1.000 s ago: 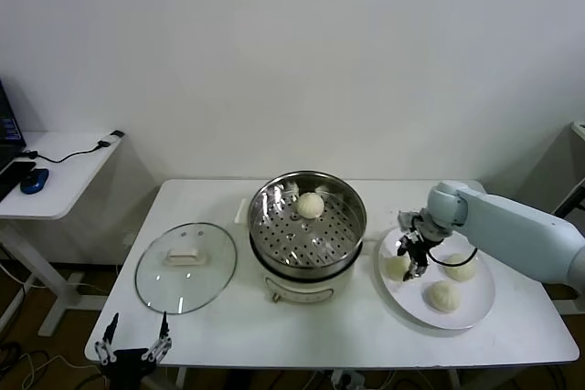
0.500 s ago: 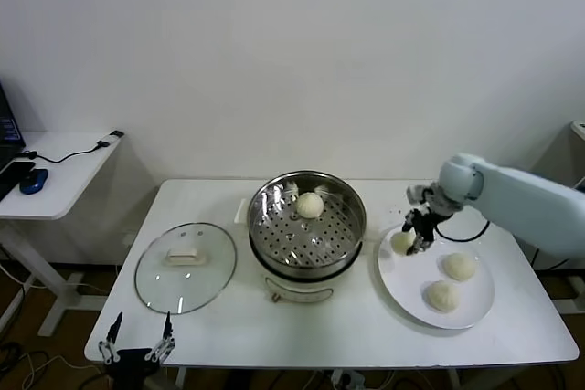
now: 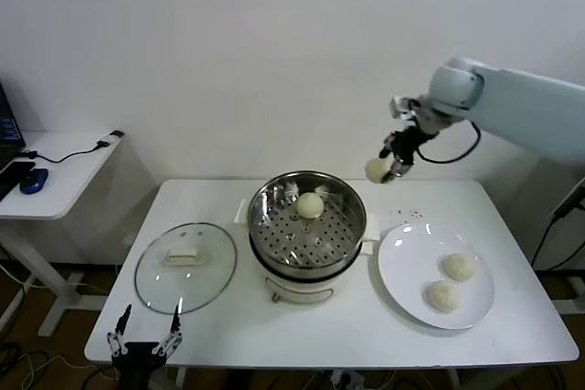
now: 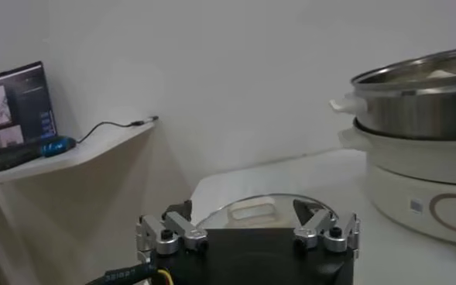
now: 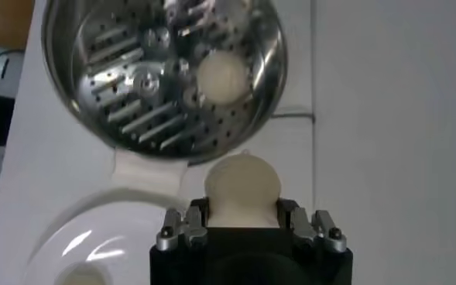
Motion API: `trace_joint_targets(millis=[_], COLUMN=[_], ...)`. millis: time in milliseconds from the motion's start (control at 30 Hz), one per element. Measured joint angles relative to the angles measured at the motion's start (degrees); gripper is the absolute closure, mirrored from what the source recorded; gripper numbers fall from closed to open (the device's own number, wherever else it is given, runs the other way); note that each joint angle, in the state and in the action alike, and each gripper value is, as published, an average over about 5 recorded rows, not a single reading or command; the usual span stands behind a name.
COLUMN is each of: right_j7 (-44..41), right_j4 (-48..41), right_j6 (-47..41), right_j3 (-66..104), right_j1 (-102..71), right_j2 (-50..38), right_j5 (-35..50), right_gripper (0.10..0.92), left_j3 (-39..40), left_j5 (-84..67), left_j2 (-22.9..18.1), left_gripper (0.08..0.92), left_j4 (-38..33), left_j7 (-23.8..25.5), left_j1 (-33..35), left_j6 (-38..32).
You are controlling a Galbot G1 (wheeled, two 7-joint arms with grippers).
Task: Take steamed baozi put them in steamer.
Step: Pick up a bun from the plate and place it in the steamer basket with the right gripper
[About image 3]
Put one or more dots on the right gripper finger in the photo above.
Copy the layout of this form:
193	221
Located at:
401	168
386	148

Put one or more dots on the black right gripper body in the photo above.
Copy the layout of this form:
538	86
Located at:
407	143

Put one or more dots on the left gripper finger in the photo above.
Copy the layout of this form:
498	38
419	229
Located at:
124	319
175	319

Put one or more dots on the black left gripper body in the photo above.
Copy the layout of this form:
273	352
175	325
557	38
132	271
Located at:
137	355

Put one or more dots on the white steamed baozi bun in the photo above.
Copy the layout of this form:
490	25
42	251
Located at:
459	266
311	205
375	171
442	297

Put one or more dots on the glass pot lid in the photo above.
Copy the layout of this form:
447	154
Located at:
185	256

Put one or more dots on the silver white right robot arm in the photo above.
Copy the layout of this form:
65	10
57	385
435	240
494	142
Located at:
525	102

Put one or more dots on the perforated steel steamer basket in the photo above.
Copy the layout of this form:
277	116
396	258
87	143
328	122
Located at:
274	212

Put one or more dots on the white table leg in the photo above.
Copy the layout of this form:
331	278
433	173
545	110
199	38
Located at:
452	380
181	379

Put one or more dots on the white round plate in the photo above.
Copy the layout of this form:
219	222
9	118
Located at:
411	271

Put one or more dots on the white side desk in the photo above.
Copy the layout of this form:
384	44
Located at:
68	189

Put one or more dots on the blue computer mouse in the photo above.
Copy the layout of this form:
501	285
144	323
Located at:
34	181

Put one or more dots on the black white bar device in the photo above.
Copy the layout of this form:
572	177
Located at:
569	203

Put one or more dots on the black phone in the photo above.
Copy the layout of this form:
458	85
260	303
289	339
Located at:
23	167

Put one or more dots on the small black white adapter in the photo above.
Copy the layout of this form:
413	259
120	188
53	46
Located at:
117	134

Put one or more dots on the black laptop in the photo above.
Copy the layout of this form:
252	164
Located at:
9	129

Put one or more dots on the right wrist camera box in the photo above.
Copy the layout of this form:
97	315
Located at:
402	106

